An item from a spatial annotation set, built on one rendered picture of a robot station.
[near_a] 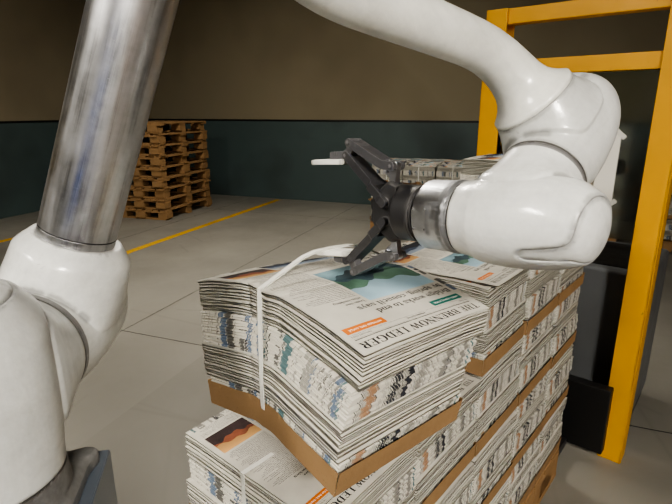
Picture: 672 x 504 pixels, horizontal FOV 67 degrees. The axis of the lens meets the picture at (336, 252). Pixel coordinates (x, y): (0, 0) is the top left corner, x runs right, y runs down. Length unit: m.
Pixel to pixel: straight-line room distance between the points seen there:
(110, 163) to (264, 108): 8.03
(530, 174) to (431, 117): 7.22
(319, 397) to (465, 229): 0.29
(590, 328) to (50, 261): 2.21
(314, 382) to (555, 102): 0.45
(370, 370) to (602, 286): 1.91
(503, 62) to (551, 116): 0.08
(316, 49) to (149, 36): 7.68
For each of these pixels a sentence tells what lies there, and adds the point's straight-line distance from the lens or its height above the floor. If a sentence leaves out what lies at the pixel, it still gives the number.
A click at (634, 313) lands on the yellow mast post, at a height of 0.68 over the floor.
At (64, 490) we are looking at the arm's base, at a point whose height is 1.03.
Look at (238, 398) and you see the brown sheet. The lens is 0.88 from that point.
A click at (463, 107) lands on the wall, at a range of 7.71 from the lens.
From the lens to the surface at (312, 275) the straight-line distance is 0.81.
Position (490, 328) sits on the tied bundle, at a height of 0.95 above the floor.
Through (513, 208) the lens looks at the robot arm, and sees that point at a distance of 0.55.
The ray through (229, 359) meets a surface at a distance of 0.87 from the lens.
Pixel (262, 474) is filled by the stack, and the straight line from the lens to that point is 0.98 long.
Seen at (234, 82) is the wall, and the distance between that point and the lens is 8.98.
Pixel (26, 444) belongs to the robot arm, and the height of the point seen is 1.12.
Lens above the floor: 1.45
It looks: 16 degrees down
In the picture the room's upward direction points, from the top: straight up
